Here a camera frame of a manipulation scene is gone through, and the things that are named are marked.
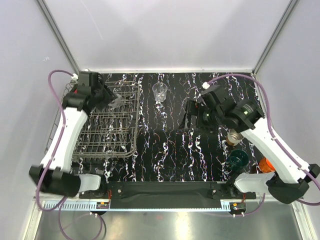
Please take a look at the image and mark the large clear plastic cup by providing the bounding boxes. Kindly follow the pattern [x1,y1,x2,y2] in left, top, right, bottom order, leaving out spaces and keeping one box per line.
[152,82,168,103]

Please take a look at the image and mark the black marble pattern mat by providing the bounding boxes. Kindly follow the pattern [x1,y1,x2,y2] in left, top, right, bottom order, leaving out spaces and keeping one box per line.
[71,73,259,182]

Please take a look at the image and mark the grey wire dish rack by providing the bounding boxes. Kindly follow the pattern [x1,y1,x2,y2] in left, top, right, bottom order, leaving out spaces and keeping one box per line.
[44,79,140,159]

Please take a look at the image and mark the orange translucent cup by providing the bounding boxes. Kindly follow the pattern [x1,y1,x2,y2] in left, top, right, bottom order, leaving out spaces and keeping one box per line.
[258,157,276,173]

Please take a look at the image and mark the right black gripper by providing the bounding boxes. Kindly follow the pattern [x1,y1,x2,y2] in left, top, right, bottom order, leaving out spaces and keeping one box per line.
[179,99,224,135]

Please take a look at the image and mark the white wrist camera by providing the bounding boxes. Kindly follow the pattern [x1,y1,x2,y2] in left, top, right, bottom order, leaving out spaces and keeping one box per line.
[202,82,211,90]
[71,73,79,82]

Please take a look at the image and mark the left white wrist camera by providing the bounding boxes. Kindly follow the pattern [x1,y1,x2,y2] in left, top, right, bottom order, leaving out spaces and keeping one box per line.
[71,73,79,82]

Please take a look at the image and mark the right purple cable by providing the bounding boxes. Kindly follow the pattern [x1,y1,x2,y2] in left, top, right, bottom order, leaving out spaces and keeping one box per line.
[204,73,320,207]

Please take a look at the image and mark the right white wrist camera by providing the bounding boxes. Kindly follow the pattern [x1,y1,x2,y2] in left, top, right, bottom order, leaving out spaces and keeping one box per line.
[202,82,211,90]

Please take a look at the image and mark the purple cable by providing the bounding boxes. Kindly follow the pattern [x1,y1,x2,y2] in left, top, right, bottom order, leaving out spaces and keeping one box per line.
[36,69,78,212]
[204,73,320,207]

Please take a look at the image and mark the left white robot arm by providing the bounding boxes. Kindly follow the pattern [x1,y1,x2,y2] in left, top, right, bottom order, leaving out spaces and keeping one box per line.
[29,71,117,199]

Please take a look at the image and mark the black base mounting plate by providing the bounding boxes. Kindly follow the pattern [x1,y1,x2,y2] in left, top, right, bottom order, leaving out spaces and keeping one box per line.
[79,181,256,211]

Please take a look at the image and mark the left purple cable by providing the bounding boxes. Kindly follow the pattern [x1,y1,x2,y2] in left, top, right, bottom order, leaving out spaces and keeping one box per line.
[36,69,78,212]

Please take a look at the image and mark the white steel tumbler brown band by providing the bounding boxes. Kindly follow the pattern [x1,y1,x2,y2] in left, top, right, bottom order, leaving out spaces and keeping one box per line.
[226,129,244,146]

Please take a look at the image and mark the small clear plastic cup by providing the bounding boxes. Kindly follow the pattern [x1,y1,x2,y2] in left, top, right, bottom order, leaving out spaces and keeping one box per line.
[108,93,124,109]

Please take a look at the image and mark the dark green mug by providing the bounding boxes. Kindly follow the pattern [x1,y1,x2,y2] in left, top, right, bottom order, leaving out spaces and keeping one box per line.
[226,149,249,173]

